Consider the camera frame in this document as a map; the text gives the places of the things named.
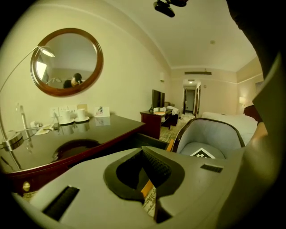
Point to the dark wooden television cabinet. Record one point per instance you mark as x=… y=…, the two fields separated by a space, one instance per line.
x=152 y=121

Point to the person's black top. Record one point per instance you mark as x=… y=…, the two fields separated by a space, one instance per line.
x=259 y=29

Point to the dark wooden desk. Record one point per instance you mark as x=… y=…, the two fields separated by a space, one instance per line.
x=73 y=132

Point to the white cloth bundle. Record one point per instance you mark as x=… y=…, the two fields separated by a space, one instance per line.
x=174 y=110

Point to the white saucer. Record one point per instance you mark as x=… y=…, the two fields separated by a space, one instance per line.
x=82 y=119
x=66 y=121

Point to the white wall light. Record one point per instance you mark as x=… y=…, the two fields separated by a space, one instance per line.
x=162 y=76

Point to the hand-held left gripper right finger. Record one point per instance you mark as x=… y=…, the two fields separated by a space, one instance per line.
x=196 y=185

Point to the white cup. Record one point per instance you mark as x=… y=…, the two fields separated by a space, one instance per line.
x=66 y=114
x=81 y=113

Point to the white box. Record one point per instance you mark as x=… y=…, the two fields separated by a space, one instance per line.
x=160 y=109

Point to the clear acrylic stand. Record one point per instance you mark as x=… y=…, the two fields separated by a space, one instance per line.
x=21 y=114

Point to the round wooden framed mirror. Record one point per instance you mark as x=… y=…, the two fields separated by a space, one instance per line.
x=67 y=89

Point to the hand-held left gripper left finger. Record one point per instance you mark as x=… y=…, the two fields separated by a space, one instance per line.
x=93 y=183

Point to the white bed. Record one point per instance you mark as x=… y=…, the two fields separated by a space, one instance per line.
x=236 y=125

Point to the dark wooden desk drawer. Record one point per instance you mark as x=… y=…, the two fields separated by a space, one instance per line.
x=42 y=176

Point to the silver arc desk lamp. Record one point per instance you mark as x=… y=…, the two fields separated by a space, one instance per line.
x=12 y=139

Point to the yellow paper card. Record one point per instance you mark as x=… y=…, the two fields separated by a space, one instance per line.
x=43 y=132

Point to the small white adapter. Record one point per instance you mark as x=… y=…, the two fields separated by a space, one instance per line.
x=33 y=124

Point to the white standing picture card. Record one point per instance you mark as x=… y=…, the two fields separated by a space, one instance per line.
x=102 y=111

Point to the grey upholstered armchair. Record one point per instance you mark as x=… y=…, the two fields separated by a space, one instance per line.
x=207 y=134

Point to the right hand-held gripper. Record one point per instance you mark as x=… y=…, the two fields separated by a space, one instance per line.
x=203 y=153

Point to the bedside wall lamp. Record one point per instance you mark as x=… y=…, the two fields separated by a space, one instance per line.
x=241 y=100

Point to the black head-worn camera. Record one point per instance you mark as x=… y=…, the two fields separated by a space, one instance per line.
x=164 y=8

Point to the person's left forearm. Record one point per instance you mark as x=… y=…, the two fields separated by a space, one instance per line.
x=259 y=133

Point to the ceiling air vent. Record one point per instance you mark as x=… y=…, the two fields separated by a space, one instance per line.
x=197 y=73

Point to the black flat television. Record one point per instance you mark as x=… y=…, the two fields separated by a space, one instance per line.
x=158 y=99

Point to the dark wooden headboard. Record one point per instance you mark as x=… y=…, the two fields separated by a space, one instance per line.
x=252 y=113

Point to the white wall socket panel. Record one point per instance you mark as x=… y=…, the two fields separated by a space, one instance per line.
x=62 y=109

